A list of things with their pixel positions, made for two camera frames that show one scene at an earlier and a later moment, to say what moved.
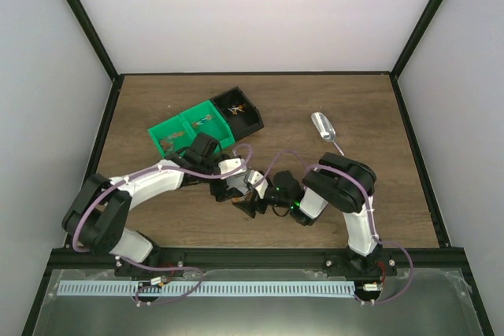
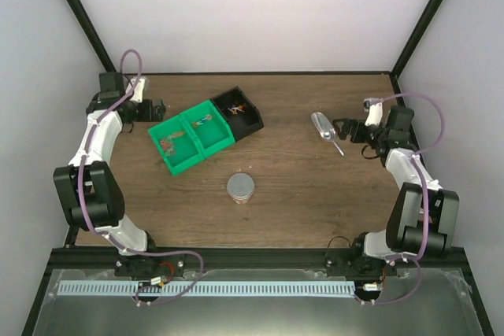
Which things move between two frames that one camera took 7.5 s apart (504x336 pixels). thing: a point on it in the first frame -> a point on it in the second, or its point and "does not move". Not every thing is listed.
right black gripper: [249, 208] -> [357, 126]
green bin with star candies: [172, 136] does not move
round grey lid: [239, 182] does not move
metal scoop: [325, 129] does not move
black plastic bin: [241, 112] does not move
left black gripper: [216, 190] -> [157, 114]
